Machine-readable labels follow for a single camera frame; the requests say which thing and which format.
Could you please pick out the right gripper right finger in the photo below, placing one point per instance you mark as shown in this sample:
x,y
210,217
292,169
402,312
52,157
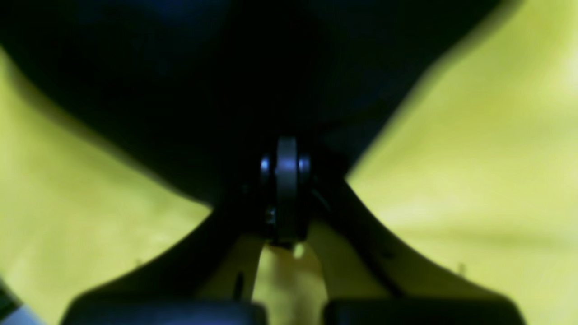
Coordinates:
x,y
371,276

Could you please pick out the dark navy T-shirt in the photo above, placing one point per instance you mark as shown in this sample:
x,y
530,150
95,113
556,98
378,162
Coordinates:
x,y
195,89

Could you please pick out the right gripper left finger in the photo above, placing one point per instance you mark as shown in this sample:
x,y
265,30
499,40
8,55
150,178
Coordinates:
x,y
208,277

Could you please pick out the yellow table cloth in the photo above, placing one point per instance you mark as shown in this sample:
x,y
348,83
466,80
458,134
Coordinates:
x,y
478,172

